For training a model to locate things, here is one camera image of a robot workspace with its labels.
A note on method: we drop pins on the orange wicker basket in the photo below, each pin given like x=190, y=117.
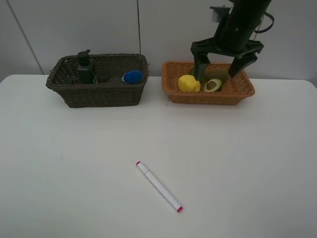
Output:
x=233, y=91

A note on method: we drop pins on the dark brown wicker basket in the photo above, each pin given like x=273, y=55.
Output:
x=64, y=80

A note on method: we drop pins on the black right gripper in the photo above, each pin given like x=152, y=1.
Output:
x=229, y=40

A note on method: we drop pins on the halved avocado with pit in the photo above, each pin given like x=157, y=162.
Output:
x=213, y=85

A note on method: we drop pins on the white bottle blue cap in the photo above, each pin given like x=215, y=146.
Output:
x=132, y=77

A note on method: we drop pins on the brown kiwi fruit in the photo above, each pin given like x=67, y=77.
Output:
x=217, y=73

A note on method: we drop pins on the black whiteboard eraser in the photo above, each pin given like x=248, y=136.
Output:
x=114, y=80

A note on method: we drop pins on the white pink-tipped marker pen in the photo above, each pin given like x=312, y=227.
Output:
x=160, y=188

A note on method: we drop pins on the yellow lemon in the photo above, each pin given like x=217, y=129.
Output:
x=188, y=83

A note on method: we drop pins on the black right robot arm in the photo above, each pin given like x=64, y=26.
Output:
x=236, y=24

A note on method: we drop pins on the dark green pump bottle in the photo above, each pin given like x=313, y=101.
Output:
x=86, y=69

